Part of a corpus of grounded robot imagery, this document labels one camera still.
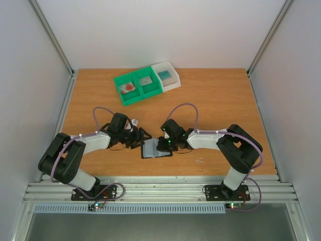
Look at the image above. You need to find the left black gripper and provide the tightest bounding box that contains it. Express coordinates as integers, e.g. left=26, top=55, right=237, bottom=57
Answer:
left=119, top=128, right=152, bottom=149

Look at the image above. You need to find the black leather card holder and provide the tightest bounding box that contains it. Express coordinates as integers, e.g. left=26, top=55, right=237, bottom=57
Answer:
left=141, top=138, right=173, bottom=159

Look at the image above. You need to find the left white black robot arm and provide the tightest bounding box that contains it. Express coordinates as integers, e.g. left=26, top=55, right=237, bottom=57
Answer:
left=38, top=113, right=151, bottom=200

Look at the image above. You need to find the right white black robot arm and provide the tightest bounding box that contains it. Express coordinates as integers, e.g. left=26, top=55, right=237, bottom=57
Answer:
left=156, top=119, right=264, bottom=200

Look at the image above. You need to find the grey card in bin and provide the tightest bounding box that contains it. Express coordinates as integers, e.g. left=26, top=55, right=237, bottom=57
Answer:
left=139, top=76, right=152, bottom=86

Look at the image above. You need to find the teal card in bin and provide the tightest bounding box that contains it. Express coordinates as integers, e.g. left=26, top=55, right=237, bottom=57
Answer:
left=157, top=70, right=171, bottom=81

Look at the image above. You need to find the green bin left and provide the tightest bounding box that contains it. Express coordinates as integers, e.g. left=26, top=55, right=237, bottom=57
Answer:
left=113, top=73, right=143, bottom=106

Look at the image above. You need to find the green bin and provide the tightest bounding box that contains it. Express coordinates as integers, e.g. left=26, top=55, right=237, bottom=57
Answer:
left=132, top=66, right=163, bottom=99
left=113, top=73, right=143, bottom=106

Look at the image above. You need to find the green bin middle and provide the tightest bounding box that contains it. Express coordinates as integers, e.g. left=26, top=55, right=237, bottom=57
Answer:
left=132, top=66, right=163, bottom=99

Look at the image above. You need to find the white bin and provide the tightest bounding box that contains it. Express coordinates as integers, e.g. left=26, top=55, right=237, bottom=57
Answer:
left=151, top=61, right=181, bottom=92

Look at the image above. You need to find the left small circuit board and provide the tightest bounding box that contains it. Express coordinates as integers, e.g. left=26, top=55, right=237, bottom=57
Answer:
left=87, top=203, right=104, bottom=211

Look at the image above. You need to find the small circuit board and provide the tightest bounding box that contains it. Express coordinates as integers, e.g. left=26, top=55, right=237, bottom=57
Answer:
left=87, top=203, right=104, bottom=211
left=225, top=202, right=245, bottom=210

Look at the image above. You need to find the right small circuit board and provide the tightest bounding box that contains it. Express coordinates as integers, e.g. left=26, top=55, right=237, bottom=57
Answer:
left=225, top=202, right=245, bottom=210

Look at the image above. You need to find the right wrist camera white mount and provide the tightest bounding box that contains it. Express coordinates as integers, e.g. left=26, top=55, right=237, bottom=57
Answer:
left=164, top=131, right=170, bottom=139

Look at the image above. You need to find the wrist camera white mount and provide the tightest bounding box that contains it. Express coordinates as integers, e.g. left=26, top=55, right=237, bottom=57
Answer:
left=125, top=118, right=138, bottom=132
left=164, top=131, right=170, bottom=139

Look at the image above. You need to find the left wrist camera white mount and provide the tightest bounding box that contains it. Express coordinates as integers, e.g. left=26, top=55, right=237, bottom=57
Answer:
left=125, top=118, right=138, bottom=132

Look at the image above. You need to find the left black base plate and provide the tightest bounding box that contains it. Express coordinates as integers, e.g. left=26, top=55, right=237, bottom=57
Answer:
left=71, top=184, right=117, bottom=201

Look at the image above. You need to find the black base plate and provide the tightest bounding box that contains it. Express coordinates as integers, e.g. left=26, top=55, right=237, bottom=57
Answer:
left=202, top=185, right=251, bottom=201
left=71, top=184, right=117, bottom=201

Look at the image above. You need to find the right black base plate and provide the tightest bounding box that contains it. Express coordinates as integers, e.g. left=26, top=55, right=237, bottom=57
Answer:
left=202, top=185, right=251, bottom=201

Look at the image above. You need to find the aluminium frame rail front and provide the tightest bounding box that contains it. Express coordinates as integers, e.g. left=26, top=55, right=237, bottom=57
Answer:
left=23, top=175, right=298, bottom=204

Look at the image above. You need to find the grey slotted cable duct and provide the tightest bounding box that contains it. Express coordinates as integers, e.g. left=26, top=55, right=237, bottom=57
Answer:
left=34, top=203, right=226, bottom=214

